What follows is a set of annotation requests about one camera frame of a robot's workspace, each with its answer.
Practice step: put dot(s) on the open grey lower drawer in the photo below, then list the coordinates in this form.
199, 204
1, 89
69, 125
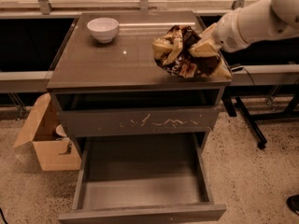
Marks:
143, 179

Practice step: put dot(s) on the scratched grey upper drawer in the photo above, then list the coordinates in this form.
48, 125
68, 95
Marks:
141, 112

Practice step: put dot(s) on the black and white shoe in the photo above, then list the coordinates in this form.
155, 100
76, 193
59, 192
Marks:
293, 203

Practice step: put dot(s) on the metal window railing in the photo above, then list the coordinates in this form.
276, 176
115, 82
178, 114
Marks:
143, 0

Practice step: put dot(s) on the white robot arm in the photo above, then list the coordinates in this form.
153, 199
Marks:
236, 30

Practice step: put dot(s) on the black metal stand base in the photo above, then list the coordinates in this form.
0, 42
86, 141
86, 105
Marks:
288, 113

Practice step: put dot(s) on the brown chip bag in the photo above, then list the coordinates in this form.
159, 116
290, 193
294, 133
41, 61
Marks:
171, 53

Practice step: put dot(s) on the grey drawer cabinet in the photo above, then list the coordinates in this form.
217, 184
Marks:
124, 64

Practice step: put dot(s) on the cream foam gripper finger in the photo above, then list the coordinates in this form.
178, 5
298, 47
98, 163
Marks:
209, 31
204, 48

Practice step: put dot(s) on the open cardboard box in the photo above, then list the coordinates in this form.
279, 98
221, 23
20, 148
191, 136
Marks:
55, 151

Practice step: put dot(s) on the white ceramic bowl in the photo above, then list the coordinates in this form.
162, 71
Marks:
103, 29

